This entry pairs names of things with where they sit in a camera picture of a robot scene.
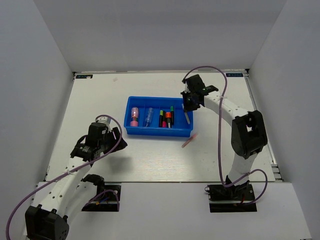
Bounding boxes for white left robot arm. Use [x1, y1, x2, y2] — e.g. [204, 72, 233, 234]
[25, 114, 127, 240]

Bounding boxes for right blue corner label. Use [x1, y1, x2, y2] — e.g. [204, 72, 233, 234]
[225, 72, 244, 78]

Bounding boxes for blue plastic divided tray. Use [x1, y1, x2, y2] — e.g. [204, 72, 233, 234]
[124, 96, 194, 137]

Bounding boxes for pink cap black highlighter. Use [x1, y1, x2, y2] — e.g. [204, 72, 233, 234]
[161, 121, 167, 128]

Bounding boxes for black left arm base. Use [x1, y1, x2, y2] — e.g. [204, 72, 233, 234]
[68, 174, 122, 212]

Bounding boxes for pink cap clear tube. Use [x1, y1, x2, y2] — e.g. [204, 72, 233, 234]
[130, 107, 139, 127]

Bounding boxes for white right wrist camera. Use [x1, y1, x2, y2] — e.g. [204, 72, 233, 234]
[182, 78, 191, 94]

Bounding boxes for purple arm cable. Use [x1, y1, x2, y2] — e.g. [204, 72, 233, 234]
[182, 65, 268, 207]
[6, 114, 124, 240]

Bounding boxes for green cap black highlighter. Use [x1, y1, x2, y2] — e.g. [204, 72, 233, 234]
[170, 106, 175, 126]

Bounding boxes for slim orange highlighter pen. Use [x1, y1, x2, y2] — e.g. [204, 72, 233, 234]
[181, 133, 198, 148]

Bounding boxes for orange cap black highlighter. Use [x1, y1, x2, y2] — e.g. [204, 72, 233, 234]
[165, 112, 172, 128]

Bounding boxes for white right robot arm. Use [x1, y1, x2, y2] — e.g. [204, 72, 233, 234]
[181, 74, 268, 201]

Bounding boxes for clear blue tube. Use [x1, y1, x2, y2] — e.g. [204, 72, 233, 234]
[143, 107, 154, 127]

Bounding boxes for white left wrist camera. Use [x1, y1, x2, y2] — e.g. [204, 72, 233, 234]
[95, 116, 111, 127]

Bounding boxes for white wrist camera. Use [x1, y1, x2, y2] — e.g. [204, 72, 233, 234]
[95, 116, 111, 127]
[182, 78, 191, 94]

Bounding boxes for yellow cap black highlighter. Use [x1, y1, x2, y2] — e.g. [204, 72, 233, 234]
[158, 110, 164, 128]

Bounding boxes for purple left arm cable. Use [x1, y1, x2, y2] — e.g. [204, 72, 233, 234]
[6, 114, 124, 240]

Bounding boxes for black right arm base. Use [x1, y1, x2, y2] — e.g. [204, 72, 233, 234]
[204, 183, 257, 213]

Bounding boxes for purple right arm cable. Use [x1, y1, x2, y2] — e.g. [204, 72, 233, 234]
[182, 65, 268, 207]

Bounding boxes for blue corner label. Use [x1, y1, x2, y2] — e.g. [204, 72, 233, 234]
[225, 72, 244, 78]
[75, 74, 93, 79]

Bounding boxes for slim yellow highlighter pen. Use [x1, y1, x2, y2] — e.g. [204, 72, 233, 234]
[184, 111, 191, 125]

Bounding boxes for left blue corner label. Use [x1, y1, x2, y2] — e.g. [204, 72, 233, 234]
[75, 74, 93, 79]

